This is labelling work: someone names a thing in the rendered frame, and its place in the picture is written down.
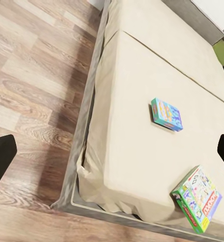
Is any board game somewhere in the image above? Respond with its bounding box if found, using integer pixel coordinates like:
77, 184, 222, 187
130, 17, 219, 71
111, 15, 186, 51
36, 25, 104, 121
172, 164, 222, 234
151, 98, 183, 132

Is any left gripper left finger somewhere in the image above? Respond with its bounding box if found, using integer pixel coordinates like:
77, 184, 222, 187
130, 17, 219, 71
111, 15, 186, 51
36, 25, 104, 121
0, 134, 17, 180

